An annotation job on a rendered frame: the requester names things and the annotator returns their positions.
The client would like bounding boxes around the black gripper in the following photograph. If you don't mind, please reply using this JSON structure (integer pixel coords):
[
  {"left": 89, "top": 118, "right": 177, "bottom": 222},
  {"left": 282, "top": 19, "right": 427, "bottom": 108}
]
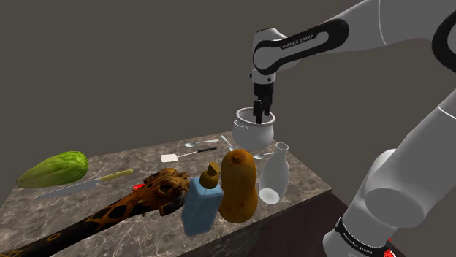
[{"left": 252, "top": 81, "right": 276, "bottom": 125}]

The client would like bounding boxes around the white round pot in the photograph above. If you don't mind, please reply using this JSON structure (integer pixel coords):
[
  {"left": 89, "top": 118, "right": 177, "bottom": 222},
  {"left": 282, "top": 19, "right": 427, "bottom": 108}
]
[{"left": 232, "top": 107, "right": 277, "bottom": 152}]

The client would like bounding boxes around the white narrow-neck vase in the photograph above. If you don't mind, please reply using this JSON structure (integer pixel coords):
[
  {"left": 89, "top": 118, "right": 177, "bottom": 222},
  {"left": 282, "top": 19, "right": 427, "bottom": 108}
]
[{"left": 258, "top": 142, "right": 291, "bottom": 206}]

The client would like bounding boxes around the orange butternut squash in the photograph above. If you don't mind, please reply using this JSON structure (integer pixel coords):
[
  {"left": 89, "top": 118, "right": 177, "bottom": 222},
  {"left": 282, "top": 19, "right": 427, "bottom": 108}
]
[{"left": 218, "top": 149, "right": 259, "bottom": 225}]

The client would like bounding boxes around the blue soap bottle gold pump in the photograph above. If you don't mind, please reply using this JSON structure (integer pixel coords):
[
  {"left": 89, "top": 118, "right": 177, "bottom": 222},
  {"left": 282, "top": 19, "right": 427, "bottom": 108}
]
[{"left": 180, "top": 161, "right": 225, "bottom": 237}]

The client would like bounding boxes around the green oval melon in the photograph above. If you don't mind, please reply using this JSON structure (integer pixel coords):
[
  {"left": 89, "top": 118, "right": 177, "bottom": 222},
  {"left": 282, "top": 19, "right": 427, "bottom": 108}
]
[{"left": 15, "top": 150, "right": 90, "bottom": 189}]

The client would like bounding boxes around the white spatula black handle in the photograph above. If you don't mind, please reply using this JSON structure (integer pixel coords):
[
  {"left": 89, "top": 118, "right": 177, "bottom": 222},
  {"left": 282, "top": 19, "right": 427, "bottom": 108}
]
[{"left": 159, "top": 146, "right": 219, "bottom": 164}]

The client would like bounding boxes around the knife with yellow-green handle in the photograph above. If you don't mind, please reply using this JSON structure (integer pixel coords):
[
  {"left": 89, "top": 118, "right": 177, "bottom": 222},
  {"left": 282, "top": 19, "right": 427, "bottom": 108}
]
[{"left": 34, "top": 168, "right": 134, "bottom": 201}]

